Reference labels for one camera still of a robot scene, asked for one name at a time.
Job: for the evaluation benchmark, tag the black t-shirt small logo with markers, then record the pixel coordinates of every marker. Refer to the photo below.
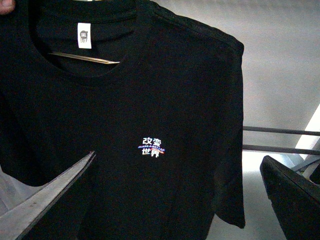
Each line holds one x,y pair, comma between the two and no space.
166,122

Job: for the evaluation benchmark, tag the person's hand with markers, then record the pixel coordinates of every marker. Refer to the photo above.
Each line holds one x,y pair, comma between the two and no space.
7,6

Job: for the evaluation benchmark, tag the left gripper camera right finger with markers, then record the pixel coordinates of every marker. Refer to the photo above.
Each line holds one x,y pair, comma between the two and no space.
294,199

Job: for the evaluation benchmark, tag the upper metal rack rail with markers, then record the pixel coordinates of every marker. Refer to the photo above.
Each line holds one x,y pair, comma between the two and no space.
281,131

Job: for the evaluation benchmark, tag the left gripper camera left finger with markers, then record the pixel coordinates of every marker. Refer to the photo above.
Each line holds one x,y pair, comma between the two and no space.
56,211

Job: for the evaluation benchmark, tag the wooden clothes hanger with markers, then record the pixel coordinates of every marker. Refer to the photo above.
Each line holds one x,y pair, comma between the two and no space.
84,58

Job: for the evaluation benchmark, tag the lower metal rack rail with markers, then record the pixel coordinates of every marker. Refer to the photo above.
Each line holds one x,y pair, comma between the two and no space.
274,149

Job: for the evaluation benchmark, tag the metal rack rail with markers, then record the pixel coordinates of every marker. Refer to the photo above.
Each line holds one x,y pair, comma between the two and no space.
274,149
281,131

